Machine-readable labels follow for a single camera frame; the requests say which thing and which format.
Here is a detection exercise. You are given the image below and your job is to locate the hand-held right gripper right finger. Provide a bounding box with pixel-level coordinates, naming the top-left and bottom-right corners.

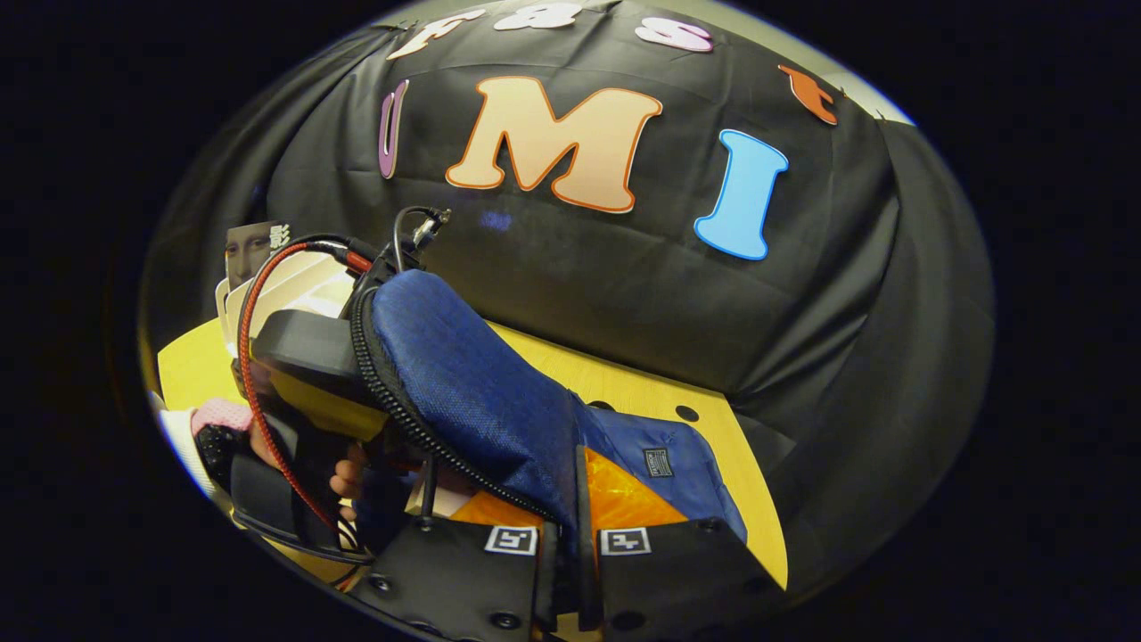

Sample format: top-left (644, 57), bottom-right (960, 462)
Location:
top-left (574, 444), bottom-right (792, 641)

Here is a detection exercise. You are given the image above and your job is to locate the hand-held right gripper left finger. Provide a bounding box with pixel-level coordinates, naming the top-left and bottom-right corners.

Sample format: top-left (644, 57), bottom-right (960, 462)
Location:
top-left (350, 489), bottom-right (562, 641)

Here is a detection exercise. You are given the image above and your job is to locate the white plastic bookshelf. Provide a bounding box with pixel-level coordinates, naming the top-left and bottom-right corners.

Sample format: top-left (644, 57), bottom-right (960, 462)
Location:
top-left (214, 250), bottom-right (359, 359)

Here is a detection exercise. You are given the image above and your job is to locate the blue schoolbag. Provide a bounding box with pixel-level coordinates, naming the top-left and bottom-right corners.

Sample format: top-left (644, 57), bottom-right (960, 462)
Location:
top-left (349, 269), bottom-right (751, 547)

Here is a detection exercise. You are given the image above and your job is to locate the black backdrop cloth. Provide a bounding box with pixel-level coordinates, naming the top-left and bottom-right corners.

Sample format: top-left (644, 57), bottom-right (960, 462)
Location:
top-left (143, 0), bottom-right (997, 600)

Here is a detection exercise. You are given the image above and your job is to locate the red braided cable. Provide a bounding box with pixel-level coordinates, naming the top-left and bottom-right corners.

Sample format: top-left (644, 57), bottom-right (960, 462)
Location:
top-left (237, 242), bottom-right (375, 538)

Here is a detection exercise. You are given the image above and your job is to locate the black cable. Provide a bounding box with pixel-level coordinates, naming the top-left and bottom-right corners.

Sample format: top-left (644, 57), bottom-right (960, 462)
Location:
top-left (390, 206), bottom-right (453, 273)

